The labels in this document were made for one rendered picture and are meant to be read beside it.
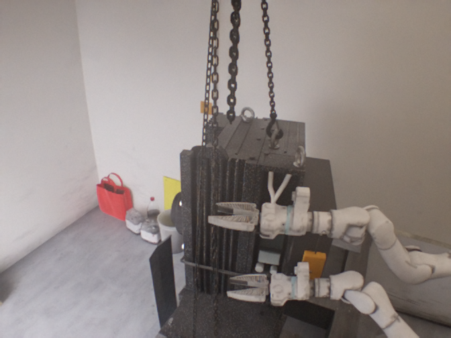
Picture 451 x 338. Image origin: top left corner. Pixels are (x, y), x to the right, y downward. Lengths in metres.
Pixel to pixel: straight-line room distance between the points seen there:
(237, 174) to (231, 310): 0.66
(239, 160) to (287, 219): 0.35
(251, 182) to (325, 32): 1.29
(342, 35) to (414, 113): 0.66
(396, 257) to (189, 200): 0.72
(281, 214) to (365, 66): 1.46
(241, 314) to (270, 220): 0.75
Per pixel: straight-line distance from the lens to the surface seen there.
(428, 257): 1.11
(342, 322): 1.83
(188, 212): 1.19
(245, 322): 1.42
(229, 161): 1.03
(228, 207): 0.83
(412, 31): 2.07
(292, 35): 2.13
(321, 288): 0.97
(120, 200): 3.29
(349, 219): 0.80
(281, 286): 0.97
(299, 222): 0.77
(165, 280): 1.72
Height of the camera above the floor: 2.08
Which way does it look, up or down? 29 degrees down
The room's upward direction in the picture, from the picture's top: 3 degrees clockwise
